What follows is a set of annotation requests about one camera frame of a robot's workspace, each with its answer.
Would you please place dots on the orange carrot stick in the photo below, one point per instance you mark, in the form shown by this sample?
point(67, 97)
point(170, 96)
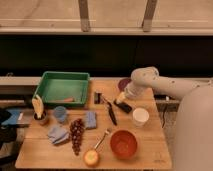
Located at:
point(66, 100)

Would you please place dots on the small black box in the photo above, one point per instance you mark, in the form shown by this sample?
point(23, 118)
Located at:
point(97, 98)

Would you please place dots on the yellow apple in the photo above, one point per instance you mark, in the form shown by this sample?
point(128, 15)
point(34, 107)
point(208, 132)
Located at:
point(91, 158)

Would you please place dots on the metal spoon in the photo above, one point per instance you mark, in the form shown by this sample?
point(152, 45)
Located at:
point(107, 132)

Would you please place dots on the blue plastic cup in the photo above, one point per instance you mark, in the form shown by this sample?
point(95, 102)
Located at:
point(60, 113)

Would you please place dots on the orange bowl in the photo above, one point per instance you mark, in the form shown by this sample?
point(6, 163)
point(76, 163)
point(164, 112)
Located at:
point(123, 144)

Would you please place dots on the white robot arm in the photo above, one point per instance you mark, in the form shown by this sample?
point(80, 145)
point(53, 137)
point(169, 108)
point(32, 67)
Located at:
point(193, 142)

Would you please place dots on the white paper cup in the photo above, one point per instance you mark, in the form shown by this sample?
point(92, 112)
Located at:
point(140, 116)

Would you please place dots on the green plastic tray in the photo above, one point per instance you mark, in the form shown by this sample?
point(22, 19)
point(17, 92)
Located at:
point(60, 85)

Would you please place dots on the purple bowl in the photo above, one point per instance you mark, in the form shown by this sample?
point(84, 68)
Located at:
point(123, 83)

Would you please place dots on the blue crumpled cloth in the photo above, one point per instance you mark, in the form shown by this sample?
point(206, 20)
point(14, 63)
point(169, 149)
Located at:
point(57, 134)

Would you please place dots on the blue sponge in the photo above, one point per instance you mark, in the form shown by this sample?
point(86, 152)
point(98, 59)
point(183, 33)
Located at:
point(90, 120)

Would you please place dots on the dark red grapes bunch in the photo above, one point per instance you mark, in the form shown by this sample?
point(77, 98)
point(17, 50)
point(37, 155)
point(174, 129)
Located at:
point(76, 131)

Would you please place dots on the banana in brown cup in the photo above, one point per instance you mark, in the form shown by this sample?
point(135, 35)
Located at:
point(39, 113)

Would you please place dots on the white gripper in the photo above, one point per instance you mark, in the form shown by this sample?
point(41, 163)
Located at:
point(125, 94)

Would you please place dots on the blue object on shelf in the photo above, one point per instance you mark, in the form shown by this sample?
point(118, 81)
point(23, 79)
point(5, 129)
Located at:
point(16, 115)

